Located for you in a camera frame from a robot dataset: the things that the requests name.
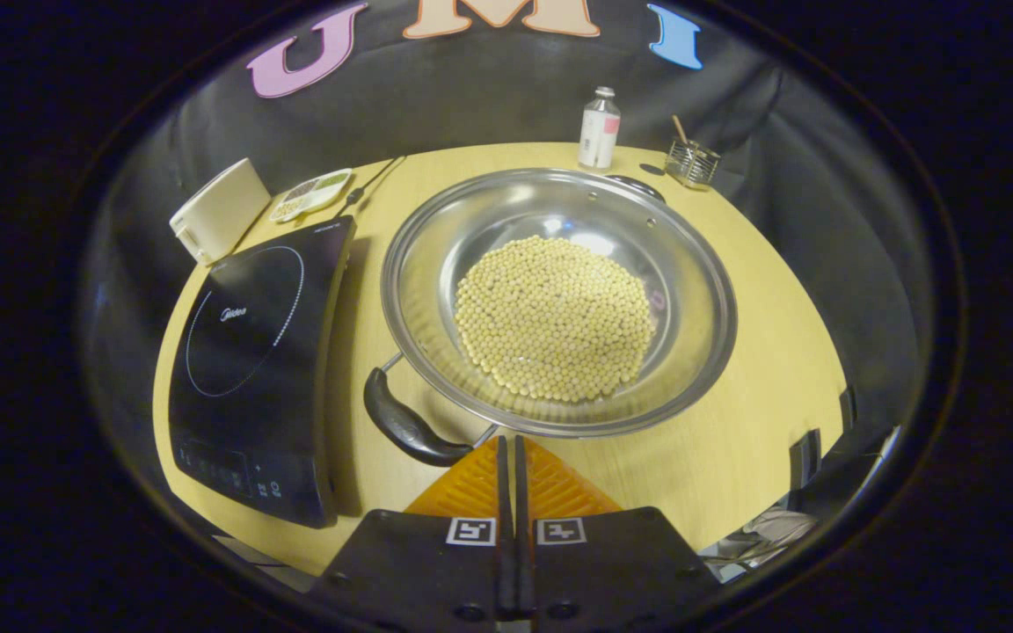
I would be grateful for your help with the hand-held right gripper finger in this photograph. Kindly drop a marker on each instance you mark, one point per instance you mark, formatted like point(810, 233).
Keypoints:
point(521, 492)
point(505, 492)

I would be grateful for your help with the black induction cooktop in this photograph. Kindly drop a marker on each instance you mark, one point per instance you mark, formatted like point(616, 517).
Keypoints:
point(251, 352)

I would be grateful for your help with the pile of yellow soybeans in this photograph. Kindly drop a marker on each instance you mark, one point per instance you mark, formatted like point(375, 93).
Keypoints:
point(555, 316)

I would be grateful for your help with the pale floor clutter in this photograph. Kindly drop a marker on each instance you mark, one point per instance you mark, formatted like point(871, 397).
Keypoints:
point(761, 536)

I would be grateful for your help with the dark chair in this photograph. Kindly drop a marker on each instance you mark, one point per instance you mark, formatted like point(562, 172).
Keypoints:
point(858, 475)

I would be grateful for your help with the white divided dish of beans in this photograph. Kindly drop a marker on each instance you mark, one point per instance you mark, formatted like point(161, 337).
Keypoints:
point(311, 193)

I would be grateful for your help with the clear bottle with pink label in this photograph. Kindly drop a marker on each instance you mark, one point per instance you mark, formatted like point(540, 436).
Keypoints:
point(599, 132)

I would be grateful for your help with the wooden stick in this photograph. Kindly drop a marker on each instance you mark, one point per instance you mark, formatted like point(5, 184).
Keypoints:
point(680, 129)

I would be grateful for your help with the white toaster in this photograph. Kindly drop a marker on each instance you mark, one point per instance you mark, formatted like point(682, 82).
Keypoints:
point(221, 211)

